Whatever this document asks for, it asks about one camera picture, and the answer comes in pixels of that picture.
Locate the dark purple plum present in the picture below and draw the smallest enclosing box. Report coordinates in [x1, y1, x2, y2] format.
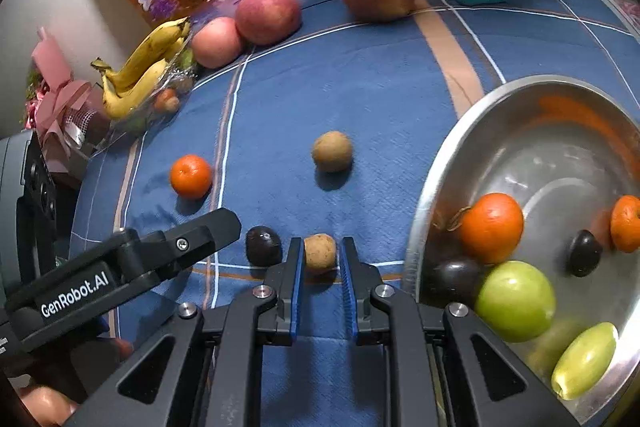
[422, 257, 483, 308]
[568, 229, 603, 278]
[245, 225, 283, 266]

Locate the pink flower bouquet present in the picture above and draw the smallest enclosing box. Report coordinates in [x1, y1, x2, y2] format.
[22, 27, 108, 178]

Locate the yellow banana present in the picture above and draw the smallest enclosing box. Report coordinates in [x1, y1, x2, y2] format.
[91, 18, 192, 92]
[101, 58, 170, 119]

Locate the person's left hand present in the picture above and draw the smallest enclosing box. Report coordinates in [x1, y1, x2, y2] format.
[17, 384, 81, 427]

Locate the green jujube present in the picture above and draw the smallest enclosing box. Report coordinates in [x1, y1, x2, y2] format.
[551, 322, 619, 400]
[474, 260, 557, 343]

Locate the blue plaid tablecloth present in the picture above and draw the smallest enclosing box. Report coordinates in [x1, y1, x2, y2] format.
[67, 0, 640, 427]

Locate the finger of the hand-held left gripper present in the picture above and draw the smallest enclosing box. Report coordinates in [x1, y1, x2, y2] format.
[115, 208, 243, 293]

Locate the orange mandarin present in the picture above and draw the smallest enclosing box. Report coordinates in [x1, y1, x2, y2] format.
[457, 193, 525, 265]
[170, 154, 213, 199]
[610, 195, 640, 254]

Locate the pink apple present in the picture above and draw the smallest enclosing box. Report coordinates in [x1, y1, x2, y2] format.
[191, 17, 244, 69]

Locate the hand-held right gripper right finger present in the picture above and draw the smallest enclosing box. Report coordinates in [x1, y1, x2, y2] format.
[340, 236, 581, 427]

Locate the steel bowl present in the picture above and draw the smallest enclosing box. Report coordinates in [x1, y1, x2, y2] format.
[402, 75, 640, 425]

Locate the brown longan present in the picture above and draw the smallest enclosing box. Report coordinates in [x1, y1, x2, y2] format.
[304, 233, 338, 275]
[312, 131, 353, 172]

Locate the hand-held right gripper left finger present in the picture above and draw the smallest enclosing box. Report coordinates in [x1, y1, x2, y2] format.
[65, 237, 307, 427]

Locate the clear plastic container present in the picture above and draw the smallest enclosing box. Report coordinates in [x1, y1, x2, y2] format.
[95, 32, 198, 148]

